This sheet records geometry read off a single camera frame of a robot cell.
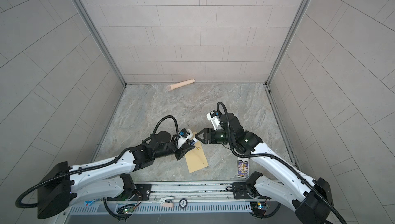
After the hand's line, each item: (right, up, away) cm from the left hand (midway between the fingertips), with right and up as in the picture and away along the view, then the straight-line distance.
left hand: (196, 144), depth 73 cm
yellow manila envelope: (-1, -11, +8) cm, 13 cm away
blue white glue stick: (-1, +2, -4) cm, 5 cm away
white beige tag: (-15, -23, -6) cm, 29 cm away
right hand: (+1, +4, -5) cm, 6 cm away
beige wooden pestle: (-20, +30, +38) cm, 52 cm away
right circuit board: (+28, -27, -5) cm, 39 cm away
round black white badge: (-6, -25, -5) cm, 26 cm away
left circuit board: (-28, -25, -9) cm, 39 cm away
